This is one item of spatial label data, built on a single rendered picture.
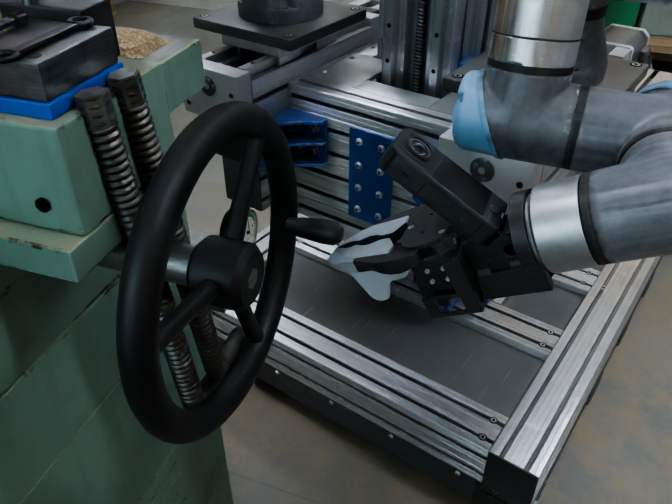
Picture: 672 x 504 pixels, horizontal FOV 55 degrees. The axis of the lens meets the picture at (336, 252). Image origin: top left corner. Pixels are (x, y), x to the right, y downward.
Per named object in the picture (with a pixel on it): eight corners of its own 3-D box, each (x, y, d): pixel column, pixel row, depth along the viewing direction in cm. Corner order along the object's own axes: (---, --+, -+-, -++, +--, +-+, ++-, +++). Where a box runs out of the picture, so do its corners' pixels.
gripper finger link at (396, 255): (353, 282, 60) (438, 267, 55) (345, 269, 59) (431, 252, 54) (370, 252, 63) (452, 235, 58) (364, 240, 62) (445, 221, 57)
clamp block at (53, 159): (82, 241, 49) (52, 131, 43) (-59, 211, 52) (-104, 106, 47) (180, 154, 60) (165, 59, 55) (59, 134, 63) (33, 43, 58)
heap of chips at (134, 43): (141, 59, 72) (138, 43, 71) (66, 50, 75) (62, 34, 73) (173, 40, 77) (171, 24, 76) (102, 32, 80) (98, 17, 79)
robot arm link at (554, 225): (572, 206, 47) (583, 153, 53) (512, 218, 50) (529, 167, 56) (602, 285, 50) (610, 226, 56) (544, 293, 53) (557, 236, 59)
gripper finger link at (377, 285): (338, 314, 65) (418, 302, 60) (310, 268, 63) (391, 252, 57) (350, 295, 67) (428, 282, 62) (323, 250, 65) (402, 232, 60)
